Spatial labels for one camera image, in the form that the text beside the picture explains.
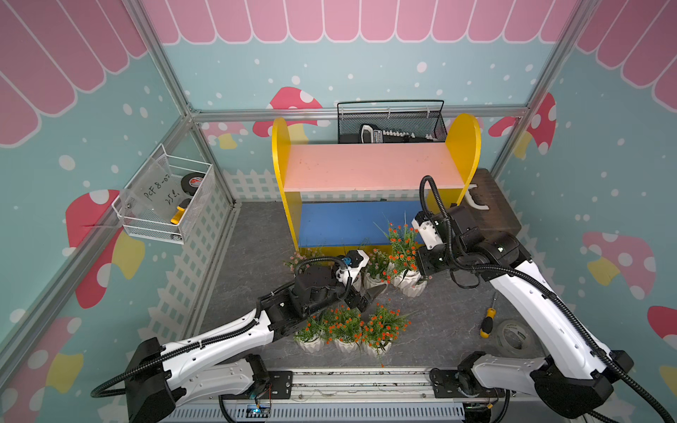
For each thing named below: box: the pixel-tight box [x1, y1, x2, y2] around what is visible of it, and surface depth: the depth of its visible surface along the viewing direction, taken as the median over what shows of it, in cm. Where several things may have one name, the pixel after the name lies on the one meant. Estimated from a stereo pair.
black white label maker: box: [358, 123, 436, 144], surface depth 91 cm
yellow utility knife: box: [170, 198, 192, 225], surface depth 64 cm
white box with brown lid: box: [459, 168, 522, 237], surface depth 94 cm
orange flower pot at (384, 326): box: [359, 302, 412, 358], surface depth 72 cm
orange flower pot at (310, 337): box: [294, 315, 324, 355], surface depth 77 cm
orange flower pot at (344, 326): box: [321, 304, 364, 355], surface depth 73 cm
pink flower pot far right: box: [402, 278, 429, 298], surface depth 90 cm
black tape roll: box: [180, 171, 207, 197], surface depth 81 cm
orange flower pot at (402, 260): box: [372, 211, 419, 288], surface depth 64 cm
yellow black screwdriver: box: [479, 292, 498, 339], surface depth 84 cm
